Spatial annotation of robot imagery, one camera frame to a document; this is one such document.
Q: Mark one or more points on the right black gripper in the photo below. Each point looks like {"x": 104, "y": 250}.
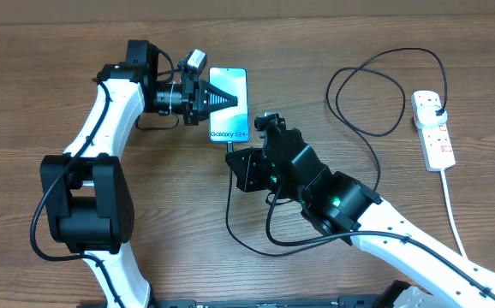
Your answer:
{"x": 245, "y": 161}

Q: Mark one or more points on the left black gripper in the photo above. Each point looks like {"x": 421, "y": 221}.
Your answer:
{"x": 203, "y": 91}

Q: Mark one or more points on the blue Samsung Galaxy smartphone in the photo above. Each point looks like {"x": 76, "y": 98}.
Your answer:
{"x": 229, "y": 124}

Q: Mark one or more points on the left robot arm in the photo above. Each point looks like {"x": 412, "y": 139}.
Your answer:
{"x": 86, "y": 211}

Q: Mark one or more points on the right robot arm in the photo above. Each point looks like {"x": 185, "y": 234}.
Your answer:
{"x": 340, "y": 206}

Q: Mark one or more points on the white charger plug adapter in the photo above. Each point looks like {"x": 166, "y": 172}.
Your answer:
{"x": 426, "y": 116}

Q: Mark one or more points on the white power strip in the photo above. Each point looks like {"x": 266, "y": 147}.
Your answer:
{"x": 435, "y": 142}

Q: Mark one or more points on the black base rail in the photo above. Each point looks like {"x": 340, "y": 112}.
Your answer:
{"x": 344, "y": 301}

